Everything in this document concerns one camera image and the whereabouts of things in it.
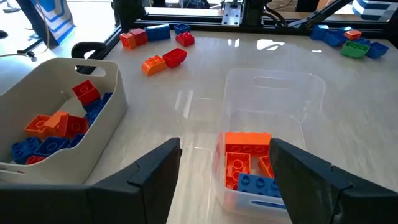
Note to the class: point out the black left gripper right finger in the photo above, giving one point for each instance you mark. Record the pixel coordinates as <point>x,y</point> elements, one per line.
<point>326,199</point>

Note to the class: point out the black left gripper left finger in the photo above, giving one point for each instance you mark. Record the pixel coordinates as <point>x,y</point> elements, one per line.
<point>109,205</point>

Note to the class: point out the orange long block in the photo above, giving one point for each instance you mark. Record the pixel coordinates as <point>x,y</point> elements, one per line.
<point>248,141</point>
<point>265,166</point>
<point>237,169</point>

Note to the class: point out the blue long block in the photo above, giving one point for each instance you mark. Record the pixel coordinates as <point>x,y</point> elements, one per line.
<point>258,184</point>

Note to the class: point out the blue small block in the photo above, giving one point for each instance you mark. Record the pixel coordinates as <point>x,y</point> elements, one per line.
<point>377,49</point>
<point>318,31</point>
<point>24,150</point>
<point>334,38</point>
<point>345,29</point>
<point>76,140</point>
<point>51,145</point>
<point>182,28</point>
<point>96,109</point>

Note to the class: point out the orange small block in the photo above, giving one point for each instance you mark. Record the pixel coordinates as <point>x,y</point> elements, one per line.
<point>35,126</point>
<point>127,40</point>
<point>56,123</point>
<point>353,34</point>

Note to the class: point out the clear plastic bin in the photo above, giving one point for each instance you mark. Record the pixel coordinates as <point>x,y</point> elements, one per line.
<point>280,93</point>

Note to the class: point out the orange curved block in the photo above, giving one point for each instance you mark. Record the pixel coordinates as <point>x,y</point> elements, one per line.
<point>154,65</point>

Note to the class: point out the white plastic bin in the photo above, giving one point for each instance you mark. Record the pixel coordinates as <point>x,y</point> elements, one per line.
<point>46,71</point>

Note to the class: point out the green small block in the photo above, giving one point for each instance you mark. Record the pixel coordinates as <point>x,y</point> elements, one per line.
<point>354,49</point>

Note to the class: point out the blue curved block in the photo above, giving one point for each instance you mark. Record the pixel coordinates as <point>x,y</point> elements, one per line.
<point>157,32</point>

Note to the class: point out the blue white bag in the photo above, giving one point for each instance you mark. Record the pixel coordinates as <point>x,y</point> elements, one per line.
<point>54,18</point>

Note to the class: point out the blue white striped box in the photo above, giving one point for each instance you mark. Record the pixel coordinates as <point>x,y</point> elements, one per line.
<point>376,7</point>

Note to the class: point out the silver mounting plate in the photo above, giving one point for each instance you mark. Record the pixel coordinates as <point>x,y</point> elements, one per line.
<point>231,14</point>

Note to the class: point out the black gantry post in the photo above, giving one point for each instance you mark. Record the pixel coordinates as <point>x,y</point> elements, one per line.
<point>129,14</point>

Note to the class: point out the black aluminium table frame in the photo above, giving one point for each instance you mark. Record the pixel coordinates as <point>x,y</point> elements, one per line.
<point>186,21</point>

